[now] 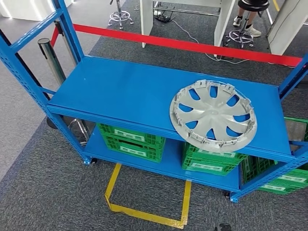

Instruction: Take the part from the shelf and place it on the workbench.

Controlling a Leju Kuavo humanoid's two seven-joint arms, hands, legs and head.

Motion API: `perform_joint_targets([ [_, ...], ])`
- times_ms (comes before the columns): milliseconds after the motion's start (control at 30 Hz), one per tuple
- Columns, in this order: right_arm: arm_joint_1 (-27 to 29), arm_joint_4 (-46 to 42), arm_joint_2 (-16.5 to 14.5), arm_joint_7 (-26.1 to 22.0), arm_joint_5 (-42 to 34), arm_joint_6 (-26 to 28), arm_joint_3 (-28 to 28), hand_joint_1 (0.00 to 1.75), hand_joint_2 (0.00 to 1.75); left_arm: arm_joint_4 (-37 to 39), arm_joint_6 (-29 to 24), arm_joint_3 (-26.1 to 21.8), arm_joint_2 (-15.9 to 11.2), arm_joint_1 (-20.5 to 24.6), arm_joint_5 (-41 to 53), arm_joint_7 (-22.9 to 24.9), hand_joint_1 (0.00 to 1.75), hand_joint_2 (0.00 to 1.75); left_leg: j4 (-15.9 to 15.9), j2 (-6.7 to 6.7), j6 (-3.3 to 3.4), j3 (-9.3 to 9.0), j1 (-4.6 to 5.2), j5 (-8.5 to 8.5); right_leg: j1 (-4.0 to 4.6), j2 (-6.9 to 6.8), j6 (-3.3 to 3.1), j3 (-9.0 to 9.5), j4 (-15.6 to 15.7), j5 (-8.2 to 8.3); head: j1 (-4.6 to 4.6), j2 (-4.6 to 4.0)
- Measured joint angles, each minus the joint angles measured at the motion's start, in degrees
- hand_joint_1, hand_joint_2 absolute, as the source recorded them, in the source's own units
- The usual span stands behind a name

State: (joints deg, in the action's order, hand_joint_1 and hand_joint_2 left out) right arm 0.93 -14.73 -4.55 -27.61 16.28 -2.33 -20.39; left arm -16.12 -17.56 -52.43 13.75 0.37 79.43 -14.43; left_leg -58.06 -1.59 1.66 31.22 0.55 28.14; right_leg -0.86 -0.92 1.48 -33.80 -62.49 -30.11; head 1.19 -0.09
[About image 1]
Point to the red barrier belt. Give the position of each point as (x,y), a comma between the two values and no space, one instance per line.
(168,41)

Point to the black device under desk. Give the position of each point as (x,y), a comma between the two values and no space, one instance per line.
(163,16)

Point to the grey wheel hubcap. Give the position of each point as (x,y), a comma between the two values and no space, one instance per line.
(211,114)

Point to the black stanchion post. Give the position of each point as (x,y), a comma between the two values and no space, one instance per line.
(51,123)

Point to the black stool chrome base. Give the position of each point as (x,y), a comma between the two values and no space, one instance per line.
(120,16)
(252,4)

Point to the person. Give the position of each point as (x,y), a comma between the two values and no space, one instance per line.
(254,30)

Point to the blue metal shelf rack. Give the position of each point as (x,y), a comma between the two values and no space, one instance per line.
(132,89)

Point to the green plastic crate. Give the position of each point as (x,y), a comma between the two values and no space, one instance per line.
(134,145)
(207,162)
(284,183)

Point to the white desk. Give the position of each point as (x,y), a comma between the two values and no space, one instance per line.
(146,19)
(286,25)

